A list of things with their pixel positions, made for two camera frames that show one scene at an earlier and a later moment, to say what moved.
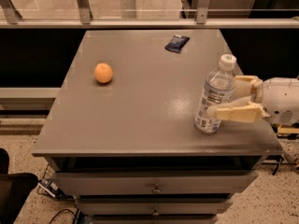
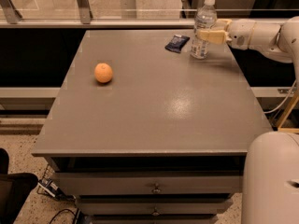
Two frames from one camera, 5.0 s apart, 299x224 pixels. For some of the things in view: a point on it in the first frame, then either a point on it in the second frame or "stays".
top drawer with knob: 154,182 stays
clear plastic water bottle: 217,91 → 206,19
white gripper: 280,101 → 240,35
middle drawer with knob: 155,206 stays
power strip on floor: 51,188 stays
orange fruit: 104,73 stays
